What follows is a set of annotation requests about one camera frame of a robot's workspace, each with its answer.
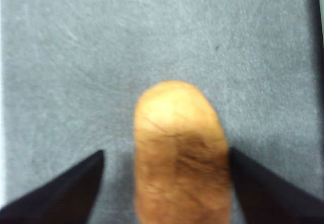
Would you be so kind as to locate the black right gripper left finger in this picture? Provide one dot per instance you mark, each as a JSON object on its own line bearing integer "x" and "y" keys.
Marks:
{"x": 63, "y": 196}

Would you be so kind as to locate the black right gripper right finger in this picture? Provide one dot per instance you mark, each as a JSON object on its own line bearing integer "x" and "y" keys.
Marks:
{"x": 273, "y": 196}

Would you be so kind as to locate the brown potato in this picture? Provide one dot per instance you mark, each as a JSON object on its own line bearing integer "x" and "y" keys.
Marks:
{"x": 179, "y": 145}

